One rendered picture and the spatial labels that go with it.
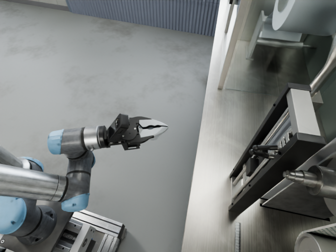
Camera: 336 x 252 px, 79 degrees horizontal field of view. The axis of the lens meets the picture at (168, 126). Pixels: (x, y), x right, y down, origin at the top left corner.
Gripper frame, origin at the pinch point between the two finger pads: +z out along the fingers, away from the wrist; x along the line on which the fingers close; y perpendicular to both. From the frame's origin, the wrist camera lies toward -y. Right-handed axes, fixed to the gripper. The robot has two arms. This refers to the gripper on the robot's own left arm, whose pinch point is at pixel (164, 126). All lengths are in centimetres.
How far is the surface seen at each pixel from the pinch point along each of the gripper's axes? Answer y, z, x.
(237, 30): 3, 40, -46
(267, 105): 37, 62, -25
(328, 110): 29, 87, -13
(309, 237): -1.2, 30.9, 35.8
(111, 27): 163, -48, -278
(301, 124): -22.5, 25.1, 14.9
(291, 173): -14.0, 24.6, 22.5
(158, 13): 140, 29, -271
